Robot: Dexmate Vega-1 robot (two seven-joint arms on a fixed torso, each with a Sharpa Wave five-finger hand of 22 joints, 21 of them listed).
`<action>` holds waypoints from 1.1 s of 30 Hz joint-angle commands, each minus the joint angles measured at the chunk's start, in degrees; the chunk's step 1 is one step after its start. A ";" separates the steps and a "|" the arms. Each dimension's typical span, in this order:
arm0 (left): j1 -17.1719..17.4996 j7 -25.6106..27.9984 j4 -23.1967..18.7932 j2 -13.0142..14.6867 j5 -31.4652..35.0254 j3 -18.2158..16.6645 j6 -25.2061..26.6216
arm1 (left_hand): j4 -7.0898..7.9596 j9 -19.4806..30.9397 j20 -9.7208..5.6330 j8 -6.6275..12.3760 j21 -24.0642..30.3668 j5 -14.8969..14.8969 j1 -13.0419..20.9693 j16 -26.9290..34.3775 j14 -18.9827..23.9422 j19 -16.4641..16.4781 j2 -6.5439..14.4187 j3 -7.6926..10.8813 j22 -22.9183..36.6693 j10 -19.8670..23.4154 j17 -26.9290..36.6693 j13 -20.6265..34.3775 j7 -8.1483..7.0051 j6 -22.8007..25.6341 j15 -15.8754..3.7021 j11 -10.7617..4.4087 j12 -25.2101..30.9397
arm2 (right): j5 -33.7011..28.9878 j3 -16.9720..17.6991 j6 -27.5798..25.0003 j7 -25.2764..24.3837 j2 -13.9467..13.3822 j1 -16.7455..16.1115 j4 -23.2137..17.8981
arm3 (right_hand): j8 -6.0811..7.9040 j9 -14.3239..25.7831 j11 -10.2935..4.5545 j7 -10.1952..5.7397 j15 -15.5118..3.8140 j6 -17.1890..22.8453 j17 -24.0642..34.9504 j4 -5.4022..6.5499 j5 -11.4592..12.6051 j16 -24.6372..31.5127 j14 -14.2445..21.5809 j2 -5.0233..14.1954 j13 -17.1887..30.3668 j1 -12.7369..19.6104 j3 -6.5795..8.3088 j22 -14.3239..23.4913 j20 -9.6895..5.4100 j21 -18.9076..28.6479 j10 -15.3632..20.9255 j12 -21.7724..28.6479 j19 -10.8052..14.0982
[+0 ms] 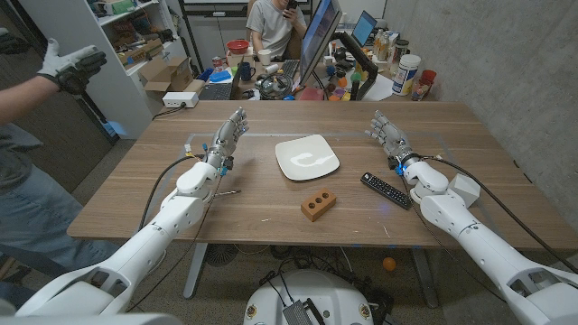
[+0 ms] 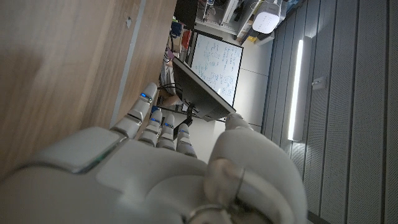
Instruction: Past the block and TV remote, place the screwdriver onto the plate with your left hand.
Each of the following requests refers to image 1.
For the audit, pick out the open cardboard box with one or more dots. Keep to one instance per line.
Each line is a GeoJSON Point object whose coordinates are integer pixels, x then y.
{"type": "Point", "coordinates": [167, 74]}

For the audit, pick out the white power box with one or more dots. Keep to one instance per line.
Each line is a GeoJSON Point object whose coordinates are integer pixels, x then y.
{"type": "Point", "coordinates": [179, 99]}

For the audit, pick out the standing person in jeans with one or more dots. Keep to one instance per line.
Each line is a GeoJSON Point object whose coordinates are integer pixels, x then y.
{"type": "Point", "coordinates": [27, 203]}

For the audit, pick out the grey tape strip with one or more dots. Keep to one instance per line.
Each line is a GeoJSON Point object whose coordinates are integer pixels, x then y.
{"type": "Point", "coordinates": [189, 141]}

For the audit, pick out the red white can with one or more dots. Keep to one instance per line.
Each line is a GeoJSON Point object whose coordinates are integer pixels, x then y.
{"type": "Point", "coordinates": [218, 63]}

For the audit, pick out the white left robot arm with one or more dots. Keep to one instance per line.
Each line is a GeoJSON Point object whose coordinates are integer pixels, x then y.
{"type": "Point", "coordinates": [149, 244]}

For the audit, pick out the dark blue mug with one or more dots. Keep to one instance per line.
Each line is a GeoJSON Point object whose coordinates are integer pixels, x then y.
{"type": "Point", "coordinates": [245, 71]}

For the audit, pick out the black TV remote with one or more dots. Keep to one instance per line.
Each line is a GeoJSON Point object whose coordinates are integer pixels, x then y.
{"type": "Point", "coordinates": [384, 189]}

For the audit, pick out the clear plastic bottle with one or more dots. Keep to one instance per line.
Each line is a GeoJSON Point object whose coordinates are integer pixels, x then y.
{"type": "Point", "coordinates": [381, 45]}

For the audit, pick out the beige small box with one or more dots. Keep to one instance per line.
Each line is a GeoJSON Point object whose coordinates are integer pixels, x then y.
{"type": "Point", "coordinates": [239, 59]}

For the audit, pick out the white robot torso base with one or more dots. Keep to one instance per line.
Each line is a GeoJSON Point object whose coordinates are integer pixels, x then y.
{"type": "Point", "coordinates": [325, 293]}

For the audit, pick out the white black gloved hand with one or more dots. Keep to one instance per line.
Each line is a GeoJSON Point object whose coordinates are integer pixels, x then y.
{"type": "Point", "coordinates": [68, 63]}

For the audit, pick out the open laptop with blue screen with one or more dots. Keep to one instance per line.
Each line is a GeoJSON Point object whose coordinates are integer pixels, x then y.
{"type": "Point", "coordinates": [363, 28]}

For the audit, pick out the tilted computer monitor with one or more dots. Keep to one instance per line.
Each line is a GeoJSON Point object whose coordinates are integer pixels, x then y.
{"type": "Point", "coordinates": [318, 36]}

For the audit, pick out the white square plate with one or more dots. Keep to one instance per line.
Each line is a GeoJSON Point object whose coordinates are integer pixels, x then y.
{"type": "Point", "coordinates": [307, 168]}

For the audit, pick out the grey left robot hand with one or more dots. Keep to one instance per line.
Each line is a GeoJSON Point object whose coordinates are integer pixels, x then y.
{"type": "Point", "coordinates": [226, 140]}

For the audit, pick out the pink flat item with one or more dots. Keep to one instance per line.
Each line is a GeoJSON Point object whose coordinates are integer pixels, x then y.
{"type": "Point", "coordinates": [311, 94]}

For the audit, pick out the blue flat plastic item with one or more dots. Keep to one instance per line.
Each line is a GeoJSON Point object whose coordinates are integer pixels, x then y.
{"type": "Point", "coordinates": [220, 76]}

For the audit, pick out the black keyboard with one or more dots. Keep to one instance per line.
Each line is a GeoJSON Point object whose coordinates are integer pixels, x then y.
{"type": "Point", "coordinates": [290, 68]}

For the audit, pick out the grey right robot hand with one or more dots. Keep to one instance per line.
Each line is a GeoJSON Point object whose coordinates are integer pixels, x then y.
{"type": "Point", "coordinates": [393, 140]}

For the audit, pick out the seated person in grey shirt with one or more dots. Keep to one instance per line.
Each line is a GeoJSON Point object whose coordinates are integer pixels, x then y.
{"type": "Point", "coordinates": [271, 27]}

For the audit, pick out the white shelf unit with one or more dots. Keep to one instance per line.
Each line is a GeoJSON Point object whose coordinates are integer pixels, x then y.
{"type": "Point", "coordinates": [108, 90]}

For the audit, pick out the brown block with three holes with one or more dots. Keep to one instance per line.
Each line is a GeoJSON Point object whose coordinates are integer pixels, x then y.
{"type": "Point", "coordinates": [318, 208]}

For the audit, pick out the white paper cube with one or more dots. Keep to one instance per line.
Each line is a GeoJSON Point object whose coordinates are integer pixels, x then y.
{"type": "Point", "coordinates": [466, 189]}

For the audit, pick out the grey table leg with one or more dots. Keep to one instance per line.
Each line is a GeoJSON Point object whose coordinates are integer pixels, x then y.
{"type": "Point", "coordinates": [195, 271]}
{"type": "Point", "coordinates": [424, 277]}

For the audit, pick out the standing person's bare forearm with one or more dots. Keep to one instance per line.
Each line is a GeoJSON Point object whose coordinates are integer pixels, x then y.
{"type": "Point", "coordinates": [22, 99]}

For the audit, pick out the round floor fan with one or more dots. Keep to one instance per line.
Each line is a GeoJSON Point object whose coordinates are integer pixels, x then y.
{"type": "Point", "coordinates": [221, 254]}

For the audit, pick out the white paper cup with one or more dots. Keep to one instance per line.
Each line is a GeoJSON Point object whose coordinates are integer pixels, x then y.
{"type": "Point", "coordinates": [264, 57]}

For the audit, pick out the orange ball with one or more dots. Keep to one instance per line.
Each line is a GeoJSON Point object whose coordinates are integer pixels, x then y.
{"type": "Point", "coordinates": [389, 264]}

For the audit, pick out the dark lidded jar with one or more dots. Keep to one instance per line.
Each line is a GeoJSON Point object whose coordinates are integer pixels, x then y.
{"type": "Point", "coordinates": [401, 49]}

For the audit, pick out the white labelled canister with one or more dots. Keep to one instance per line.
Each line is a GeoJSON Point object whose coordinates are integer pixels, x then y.
{"type": "Point", "coordinates": [405, 74]}

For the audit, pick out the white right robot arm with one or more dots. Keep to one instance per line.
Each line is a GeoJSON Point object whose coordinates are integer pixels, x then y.
{"type": "Point", "coordinates": [474, 239]}

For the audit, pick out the red bowl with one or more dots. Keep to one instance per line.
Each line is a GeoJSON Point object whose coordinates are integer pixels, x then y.
{"type": "Point", "coordinates": [237, 46]}

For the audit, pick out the black laptop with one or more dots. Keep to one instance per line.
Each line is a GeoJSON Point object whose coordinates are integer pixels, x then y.
{"type": "Point", "coordinates": [217, 91]}

